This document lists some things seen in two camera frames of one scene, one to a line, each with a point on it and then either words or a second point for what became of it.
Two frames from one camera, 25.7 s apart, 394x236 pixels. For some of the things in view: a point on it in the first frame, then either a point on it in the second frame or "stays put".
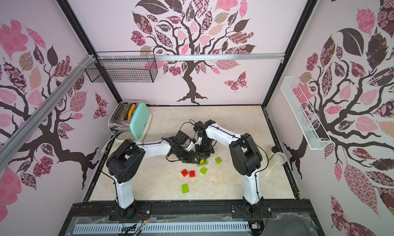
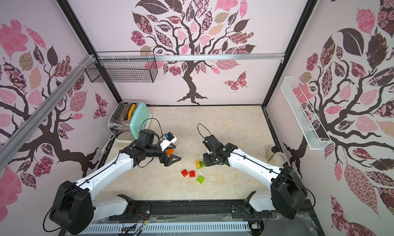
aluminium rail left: (11, 141) stays put
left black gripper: (190, 158) → (168, 161)
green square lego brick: (203, 171) → (200, 179)
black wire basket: (123, 66) stays put
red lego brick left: (184, 173) stays put
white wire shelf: (313, 129) stays put
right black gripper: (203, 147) → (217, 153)
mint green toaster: (129, 120) stays put
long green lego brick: (205, 163) stays put
